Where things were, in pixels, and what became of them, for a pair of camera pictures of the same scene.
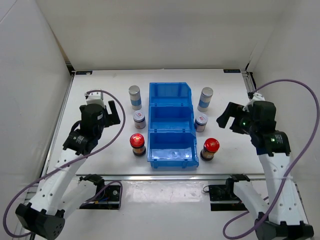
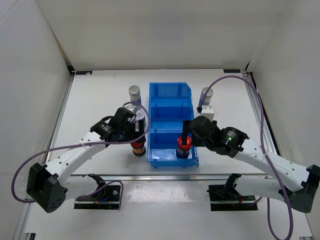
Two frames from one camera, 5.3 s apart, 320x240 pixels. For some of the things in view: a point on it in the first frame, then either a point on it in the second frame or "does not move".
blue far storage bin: (170, 94) does not move
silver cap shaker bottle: (205, 99) does not move
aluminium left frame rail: (57, 127) does not move
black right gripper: (232, 110) -> (185, 131)
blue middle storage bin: (171, 118) does not move
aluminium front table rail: (170, 177) does not move
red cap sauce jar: (211, 146) -> (182, 151)
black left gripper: (112, 118) -> (136, 136)
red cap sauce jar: (137, 142) does not move
